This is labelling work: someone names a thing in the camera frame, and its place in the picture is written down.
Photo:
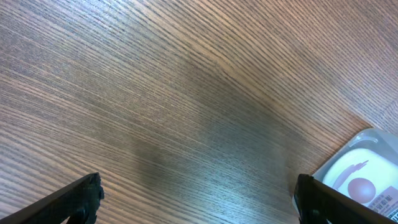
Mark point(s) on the clear plastic container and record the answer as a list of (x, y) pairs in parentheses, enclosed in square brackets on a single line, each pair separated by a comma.
[(376, 140)]

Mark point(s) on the small clear white bottle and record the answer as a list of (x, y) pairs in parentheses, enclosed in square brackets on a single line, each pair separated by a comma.
[(367, 178)]

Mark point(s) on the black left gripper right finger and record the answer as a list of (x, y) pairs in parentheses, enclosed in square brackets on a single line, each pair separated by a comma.
[(319, 204)]

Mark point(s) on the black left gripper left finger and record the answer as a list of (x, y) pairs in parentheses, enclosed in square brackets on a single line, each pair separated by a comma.
[(77, 203)]

